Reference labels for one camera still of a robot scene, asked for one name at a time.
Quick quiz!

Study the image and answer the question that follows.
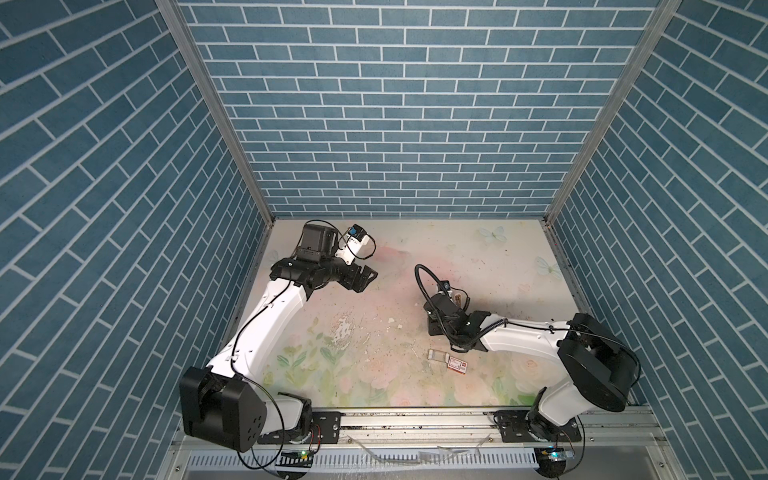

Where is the red staple box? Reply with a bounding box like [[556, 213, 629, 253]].
[[446, 356, 468, 374]]

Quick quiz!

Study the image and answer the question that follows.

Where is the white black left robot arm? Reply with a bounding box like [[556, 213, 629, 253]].
[[179, 220, 378, 453]]

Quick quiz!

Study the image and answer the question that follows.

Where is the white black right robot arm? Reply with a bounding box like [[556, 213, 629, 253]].
[[423, 292, 641, 441]]

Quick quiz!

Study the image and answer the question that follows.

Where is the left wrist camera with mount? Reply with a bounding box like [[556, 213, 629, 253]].
[[336, 224, 377, 265]]

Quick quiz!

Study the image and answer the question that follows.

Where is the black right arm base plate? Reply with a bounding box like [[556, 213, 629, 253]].
[[490, 409, 582, 443]]

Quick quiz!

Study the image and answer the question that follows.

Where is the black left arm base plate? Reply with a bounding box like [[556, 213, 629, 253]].
[[257, 411, 342, 446]]

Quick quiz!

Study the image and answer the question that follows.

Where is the aluminium front rail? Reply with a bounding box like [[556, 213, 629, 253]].
[[159, 406, 684, 479]]

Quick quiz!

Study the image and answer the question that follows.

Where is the aluminium corner post left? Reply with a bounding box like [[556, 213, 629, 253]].
[[156, 0, 274, 229]]

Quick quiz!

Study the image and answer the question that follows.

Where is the aluminium corner post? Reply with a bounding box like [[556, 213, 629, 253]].
[[156, 0, 274, 229], [542, 0, 681, 231]]

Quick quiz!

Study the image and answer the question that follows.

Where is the aluminium corner post right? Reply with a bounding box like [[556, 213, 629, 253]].
[[542, 0, 681, 231]]

